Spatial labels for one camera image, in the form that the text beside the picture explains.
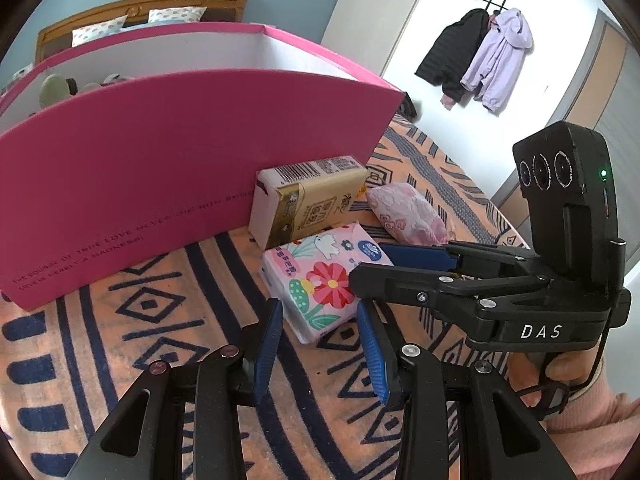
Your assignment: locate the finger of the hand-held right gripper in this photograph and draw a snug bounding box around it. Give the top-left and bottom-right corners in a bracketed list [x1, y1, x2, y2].
[378, 241, 543, 283]
[348, 265, 556, 318]

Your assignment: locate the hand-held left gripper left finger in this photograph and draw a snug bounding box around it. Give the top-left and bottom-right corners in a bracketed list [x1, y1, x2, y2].
[65, 297, 286, 480]

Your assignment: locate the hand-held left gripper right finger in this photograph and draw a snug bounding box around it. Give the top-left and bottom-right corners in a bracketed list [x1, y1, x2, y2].
[356, 299, 581, 480]

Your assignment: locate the pink floral pouch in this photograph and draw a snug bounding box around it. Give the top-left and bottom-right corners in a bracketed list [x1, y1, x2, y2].
[365, 182, 449, 247]

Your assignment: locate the floral tissue pack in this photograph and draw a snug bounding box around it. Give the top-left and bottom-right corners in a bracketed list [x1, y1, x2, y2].
[262, 221, 396, 345]

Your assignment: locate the yellow tissue pack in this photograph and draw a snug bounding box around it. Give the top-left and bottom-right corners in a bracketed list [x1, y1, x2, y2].
[248, 156, 369, 252]

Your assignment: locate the pink cardboard box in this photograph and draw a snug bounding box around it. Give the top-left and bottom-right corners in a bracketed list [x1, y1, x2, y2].
[0, 22, 407, 312]

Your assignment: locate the green plush toy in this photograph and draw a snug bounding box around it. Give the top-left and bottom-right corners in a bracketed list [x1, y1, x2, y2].
[39, 74, 77, 112]

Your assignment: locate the person's right hand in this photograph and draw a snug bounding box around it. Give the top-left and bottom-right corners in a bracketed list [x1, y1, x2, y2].
[507, 349, 601, 411]

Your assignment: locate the pile of dark clothes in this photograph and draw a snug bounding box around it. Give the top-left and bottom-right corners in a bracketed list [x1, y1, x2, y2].
[397, 91, 419, 122]

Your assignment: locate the beige door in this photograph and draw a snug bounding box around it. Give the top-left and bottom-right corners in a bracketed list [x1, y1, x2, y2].
[490, 10, 636, 233]

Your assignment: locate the lilac jacket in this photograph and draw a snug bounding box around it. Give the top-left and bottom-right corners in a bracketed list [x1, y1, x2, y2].
[460, 7, 534, 114]

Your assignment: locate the black jacket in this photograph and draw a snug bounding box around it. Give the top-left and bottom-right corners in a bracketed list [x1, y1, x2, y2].
[414, 8, 491, 104]

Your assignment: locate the cream wardrobe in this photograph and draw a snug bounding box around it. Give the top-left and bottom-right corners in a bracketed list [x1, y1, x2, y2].
[320, 0, 437, 86]

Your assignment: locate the white printed pillow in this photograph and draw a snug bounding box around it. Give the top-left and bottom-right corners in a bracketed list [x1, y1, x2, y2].
[71, 15, 129, 49]
[148, 6, 208, 25]

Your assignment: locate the wooden headboard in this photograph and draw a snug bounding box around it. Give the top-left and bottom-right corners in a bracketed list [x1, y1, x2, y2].
[36, 0, 250, 52]

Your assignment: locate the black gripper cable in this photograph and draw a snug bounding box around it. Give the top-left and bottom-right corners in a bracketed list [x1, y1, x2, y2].
[515, 325, 612, 419]

